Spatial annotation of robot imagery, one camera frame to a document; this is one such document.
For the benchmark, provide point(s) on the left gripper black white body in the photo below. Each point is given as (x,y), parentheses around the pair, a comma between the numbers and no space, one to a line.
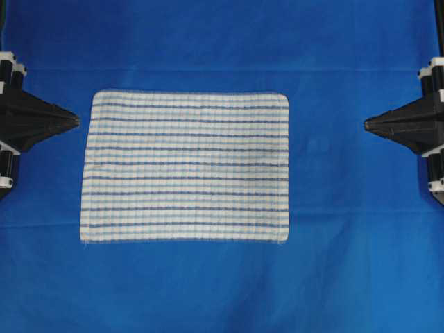
(12,76)

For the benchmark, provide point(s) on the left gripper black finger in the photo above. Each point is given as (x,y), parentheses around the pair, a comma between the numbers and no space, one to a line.
(21,103)
(22,137)

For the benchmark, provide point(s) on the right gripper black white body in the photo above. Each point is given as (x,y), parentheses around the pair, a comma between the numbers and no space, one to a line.
(431,78)

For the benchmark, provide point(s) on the blue white striped towel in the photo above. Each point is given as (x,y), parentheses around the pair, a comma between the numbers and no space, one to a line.
(165,166)

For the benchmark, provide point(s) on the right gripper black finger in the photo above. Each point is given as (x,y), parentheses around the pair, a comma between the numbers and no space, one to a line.
(418,110)
(419,141)

